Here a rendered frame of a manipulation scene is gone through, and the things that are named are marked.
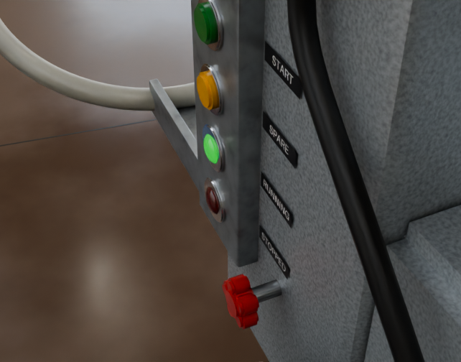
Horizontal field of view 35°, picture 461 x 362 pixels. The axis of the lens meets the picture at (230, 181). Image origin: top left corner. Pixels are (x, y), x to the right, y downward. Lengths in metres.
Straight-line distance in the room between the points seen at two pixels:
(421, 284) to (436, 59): 0.11
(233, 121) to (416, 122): 0.16
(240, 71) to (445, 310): 0.19
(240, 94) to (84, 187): 2.05
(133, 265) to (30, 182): 0.53
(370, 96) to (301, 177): 0.11
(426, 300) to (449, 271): 0.02
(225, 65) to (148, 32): 2.81
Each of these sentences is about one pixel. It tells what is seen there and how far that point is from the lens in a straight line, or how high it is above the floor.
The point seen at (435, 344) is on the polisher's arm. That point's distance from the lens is 0.40.
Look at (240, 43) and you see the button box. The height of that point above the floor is 1.41.
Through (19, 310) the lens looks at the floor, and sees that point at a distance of 2.18.
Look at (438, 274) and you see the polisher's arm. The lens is 0.39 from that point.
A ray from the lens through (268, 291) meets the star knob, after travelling 0.54.
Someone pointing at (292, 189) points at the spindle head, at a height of 1.33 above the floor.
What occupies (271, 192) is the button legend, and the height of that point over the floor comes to 1.30.
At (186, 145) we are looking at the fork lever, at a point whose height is 1.10.
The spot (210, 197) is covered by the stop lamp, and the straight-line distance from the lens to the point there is 0.56.
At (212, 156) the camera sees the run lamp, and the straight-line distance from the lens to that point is 0.53.
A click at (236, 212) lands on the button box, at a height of 1.27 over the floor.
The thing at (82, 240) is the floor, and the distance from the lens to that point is 2.32.
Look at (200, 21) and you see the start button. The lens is 0.48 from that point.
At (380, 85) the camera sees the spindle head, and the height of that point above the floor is 1.45.
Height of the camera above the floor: 1.64
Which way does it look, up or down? 42 degrees down
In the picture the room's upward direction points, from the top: straight up
